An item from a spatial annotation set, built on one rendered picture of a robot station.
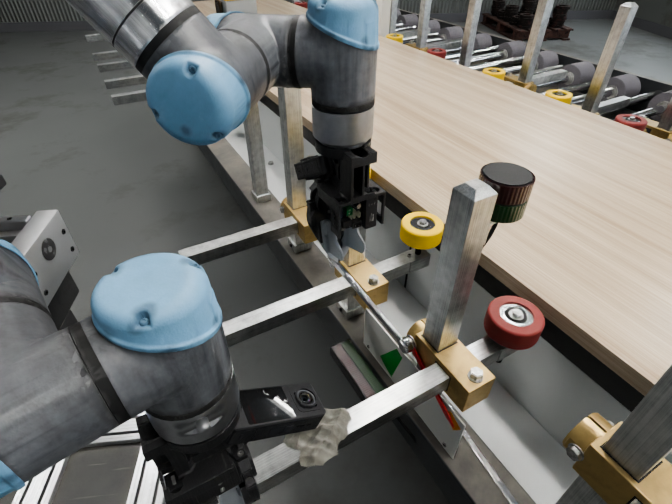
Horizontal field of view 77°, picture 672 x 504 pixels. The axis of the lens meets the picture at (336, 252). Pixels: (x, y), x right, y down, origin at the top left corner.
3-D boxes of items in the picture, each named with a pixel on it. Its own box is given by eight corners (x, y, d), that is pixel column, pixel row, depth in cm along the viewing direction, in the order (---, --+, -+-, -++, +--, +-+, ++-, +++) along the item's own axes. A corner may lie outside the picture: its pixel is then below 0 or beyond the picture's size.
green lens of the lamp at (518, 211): (498, 229, 48) (503, 212, 46) (461, 203, 52) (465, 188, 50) (534, 214, 50) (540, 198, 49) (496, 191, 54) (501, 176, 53)
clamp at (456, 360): (461, 413, 59) (469, 393, 56) (403, 345, 68) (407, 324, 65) (491, 395, 61) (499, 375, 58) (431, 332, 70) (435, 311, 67)
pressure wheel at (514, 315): (498, 389, 64) (519, 341, 57) (462, 352, 70) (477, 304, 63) (534, 367, 67) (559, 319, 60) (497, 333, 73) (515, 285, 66)
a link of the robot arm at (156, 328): (56, 279, 28) (180, 229, 32) (112, 377, 34) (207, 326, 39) (94, 355, 23) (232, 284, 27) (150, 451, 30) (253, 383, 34)
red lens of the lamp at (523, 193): (503, 210, 46) (509, 193, 45) (465, 186, 50) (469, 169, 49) (541, 196, 48) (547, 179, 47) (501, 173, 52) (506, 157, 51)
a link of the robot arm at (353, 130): (300, 99, 51) (357, 88, 54) (302, 134, 54) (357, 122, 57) (330, 119, 46) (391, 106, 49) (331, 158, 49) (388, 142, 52)
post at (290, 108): (298, 270, 109) (283, 79, 79) (292, 263, 112) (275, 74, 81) (310, 266, 111) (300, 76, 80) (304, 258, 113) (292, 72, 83)
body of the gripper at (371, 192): (336, 244, 56) (336, 160, 48) (307, 212, 61) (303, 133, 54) (384, 227, 58) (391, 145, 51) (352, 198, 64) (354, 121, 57)
